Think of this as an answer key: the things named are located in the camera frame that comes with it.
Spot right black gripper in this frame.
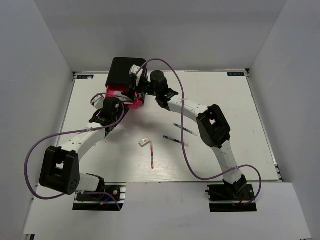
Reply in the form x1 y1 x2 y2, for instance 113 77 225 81
122 75 160 101

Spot black drawer cabinet pink drawers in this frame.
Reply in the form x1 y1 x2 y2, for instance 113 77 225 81
105 57 146 109

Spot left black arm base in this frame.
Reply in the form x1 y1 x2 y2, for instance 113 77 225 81
72 178 127 212

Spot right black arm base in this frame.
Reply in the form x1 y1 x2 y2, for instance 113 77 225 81
205 184 257 213

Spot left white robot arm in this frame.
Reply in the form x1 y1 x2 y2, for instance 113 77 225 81
39 97 129 200

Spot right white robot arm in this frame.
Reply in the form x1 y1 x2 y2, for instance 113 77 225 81
129 65 247 200

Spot left blue label sticker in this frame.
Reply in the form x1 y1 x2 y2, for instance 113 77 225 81
76 74 94 80

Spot blue label sticker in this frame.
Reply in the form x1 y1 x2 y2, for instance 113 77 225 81
76 74 94 80
227 72 245 77

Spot red gel pen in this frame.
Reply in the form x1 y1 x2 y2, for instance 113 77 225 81
149 141 154 170

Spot purple gel pen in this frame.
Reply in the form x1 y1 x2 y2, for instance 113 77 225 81
163 135 190 147

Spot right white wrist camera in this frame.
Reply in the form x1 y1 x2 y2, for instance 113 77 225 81
129 64 148 81

